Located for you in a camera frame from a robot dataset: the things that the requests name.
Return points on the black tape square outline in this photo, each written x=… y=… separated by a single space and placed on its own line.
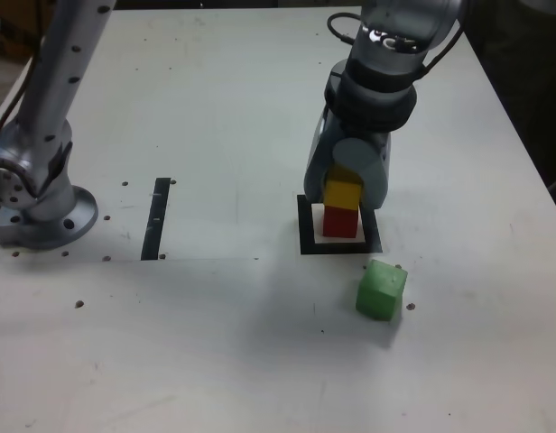
x=373 y=234

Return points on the yellow cube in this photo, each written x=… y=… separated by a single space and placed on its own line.
x=341 y=194

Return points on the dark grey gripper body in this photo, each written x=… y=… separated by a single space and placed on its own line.
x=359 y=133

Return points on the red cube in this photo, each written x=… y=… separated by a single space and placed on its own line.
x=339 y=223

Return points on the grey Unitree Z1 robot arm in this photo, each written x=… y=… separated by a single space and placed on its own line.
x=57 y=90

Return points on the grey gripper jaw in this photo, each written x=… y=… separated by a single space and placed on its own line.
x=317 y=167
x=373 y=180

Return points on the green cube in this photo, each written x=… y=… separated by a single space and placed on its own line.
x=377 y=293

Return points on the black tape strip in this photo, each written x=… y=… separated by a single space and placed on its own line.
x=155 y=216

